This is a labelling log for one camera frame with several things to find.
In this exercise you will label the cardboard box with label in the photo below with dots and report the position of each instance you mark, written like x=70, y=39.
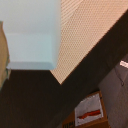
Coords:
x=90, y=113

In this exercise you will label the light blue milk carton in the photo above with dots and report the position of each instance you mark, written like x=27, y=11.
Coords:
x=33, y=32

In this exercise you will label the beige woven placemat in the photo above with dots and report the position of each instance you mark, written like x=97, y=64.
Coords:
x=83, y=24

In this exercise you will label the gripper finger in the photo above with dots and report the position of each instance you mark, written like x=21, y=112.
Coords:
x=4, y=57

